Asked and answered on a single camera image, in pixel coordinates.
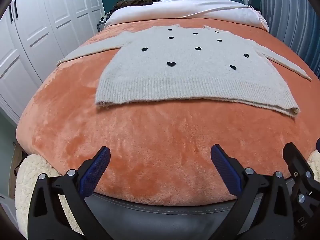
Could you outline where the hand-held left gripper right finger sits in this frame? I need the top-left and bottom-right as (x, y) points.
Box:
(210, 144), (298, 240)

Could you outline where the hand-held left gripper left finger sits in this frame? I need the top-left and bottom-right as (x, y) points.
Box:
(27, 145), (111, 240)

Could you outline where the grey sweater with black hearts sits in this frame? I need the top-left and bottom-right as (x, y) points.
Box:
(56, 24), (312, 118)

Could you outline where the orange plush blanket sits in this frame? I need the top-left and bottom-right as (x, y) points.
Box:
(15, 17), (320, 207)

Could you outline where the cream fleece bed cover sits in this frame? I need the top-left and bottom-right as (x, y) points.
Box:
(15, 151), (320, 240)

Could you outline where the blue curtain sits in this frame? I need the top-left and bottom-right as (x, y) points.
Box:
(260, 0), (320, 78)

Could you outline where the white wardrobe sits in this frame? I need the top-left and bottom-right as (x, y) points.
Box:
(0, 0), (105, 125)

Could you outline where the white duvet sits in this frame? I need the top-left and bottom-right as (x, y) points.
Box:
(104, 0), (270, 32)

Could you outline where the dark brown cloth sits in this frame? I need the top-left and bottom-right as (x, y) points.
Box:
(114, 0), (153, 12)

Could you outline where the black frame nightstand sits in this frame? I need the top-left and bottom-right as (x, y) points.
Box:
(96, 14), (112, 32)

